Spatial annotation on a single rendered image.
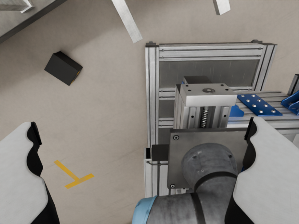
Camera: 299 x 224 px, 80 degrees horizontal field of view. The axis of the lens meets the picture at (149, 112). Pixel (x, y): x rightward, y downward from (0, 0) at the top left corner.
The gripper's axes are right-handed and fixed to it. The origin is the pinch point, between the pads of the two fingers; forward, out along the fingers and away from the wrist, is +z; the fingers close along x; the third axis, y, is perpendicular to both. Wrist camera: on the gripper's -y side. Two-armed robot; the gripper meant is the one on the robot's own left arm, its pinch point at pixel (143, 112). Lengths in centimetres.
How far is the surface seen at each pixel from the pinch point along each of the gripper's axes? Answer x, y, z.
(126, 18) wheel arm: -5.1, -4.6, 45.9
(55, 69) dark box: -66, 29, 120
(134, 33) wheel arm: -3.0, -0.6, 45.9
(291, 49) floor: 112, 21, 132
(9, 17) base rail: -47, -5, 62
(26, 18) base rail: -42, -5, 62
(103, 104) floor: -38, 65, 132
